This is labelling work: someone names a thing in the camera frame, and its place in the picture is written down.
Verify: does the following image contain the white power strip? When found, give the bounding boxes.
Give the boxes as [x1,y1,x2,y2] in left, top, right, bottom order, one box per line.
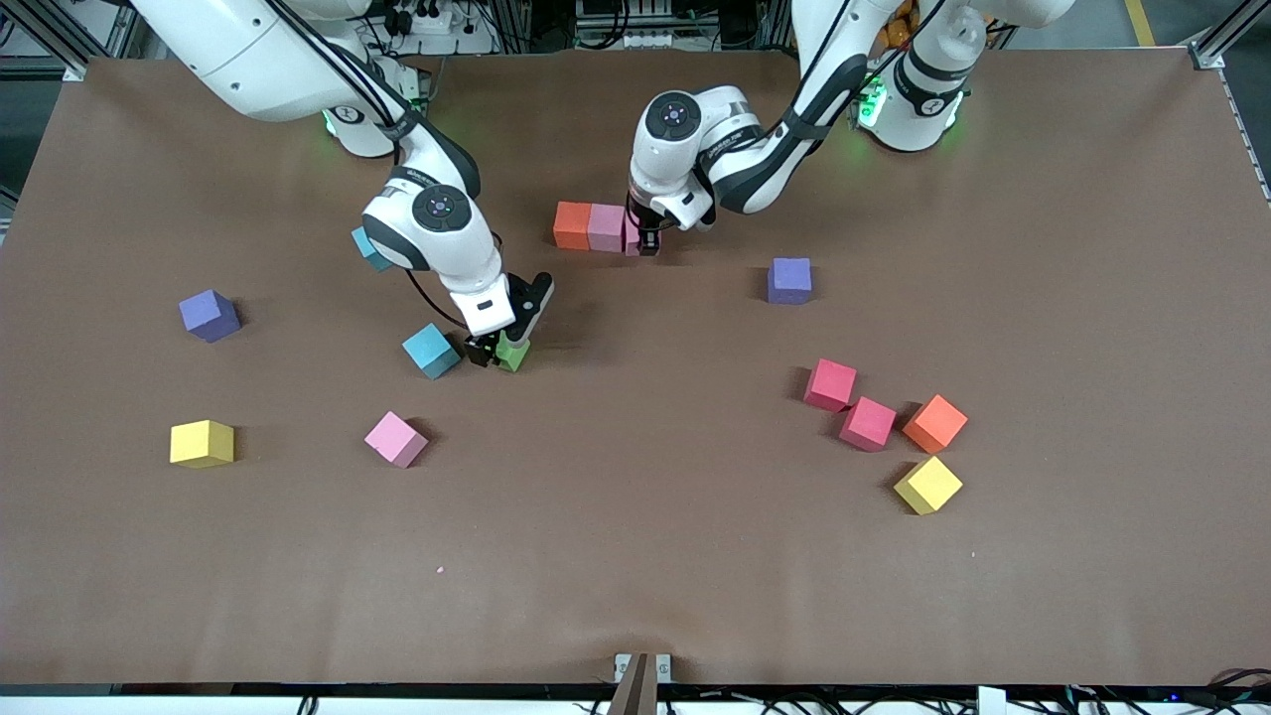
[382,0,497,56]

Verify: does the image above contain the crimson foam cube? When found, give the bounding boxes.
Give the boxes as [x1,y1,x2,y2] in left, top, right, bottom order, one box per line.
[839,396,898,453]
[803,358,858,412]

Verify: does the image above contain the aluminium frame post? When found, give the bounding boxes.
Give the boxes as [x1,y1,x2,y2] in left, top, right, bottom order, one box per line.
[1187,0,1271,71]
[0,0,135,80]

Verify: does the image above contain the metal bracket with wooden strip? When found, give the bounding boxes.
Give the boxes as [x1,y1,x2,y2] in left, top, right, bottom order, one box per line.
[614,652,673,715]

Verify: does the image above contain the grey electronics rack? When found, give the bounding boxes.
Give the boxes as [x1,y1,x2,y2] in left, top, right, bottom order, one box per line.
[574,0,688,51]

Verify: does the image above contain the black camera cable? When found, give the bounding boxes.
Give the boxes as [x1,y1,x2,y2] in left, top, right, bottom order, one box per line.
[405,268,470,334]

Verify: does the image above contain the brown table cover sheet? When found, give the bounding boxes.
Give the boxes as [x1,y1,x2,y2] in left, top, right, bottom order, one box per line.
[0,50,1271,688]

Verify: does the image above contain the yellow foam cube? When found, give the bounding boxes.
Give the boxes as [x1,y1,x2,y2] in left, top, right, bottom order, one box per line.
[893,455,964,515]
[169,419,236,469]

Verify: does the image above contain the cyan foam cube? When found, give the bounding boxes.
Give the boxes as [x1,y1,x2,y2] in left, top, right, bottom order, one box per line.
[401,323,463,380]
[351,226,393,272]

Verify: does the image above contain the bag of orange items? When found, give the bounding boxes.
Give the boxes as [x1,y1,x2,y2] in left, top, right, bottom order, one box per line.
[874,0,917,51]

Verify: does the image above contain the orange foam cube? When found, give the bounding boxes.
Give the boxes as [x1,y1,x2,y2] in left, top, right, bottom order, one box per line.
[553,202,594,250]
[902,394,969,454]

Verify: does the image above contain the purple foam cube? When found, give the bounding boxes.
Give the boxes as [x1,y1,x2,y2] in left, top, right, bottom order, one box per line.
[178,289,242,344]
[767,257,813,305]

